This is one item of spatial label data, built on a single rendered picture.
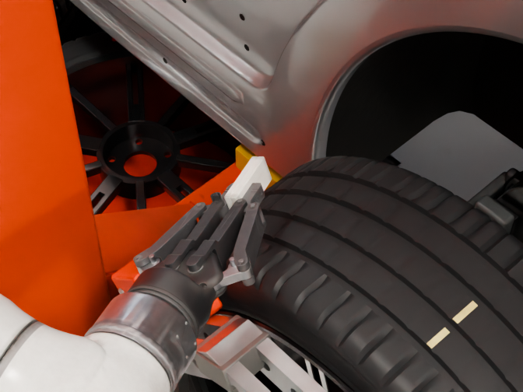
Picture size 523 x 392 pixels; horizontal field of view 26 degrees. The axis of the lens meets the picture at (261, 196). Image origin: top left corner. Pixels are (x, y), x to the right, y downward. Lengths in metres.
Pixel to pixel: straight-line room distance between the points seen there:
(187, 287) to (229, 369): 0.18
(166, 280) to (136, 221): 0.71
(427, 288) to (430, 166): 1.65
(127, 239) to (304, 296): 0.55
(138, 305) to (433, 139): 1.95
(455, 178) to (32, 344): 1.97
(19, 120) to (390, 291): 0.43
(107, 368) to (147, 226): 0.80
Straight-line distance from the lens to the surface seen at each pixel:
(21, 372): 0.92
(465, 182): 2.79
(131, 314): 0.97
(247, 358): 1.18
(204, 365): 1.20
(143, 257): 1.09
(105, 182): 2.14
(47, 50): 1.19
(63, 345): 0.93
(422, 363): 1.12
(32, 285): 1.43
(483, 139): 2.88
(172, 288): 1.00
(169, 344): 0.97
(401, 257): 1.18
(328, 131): 1.65
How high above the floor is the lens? 2.14
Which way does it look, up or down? 52 degrees down
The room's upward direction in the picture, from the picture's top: straight up
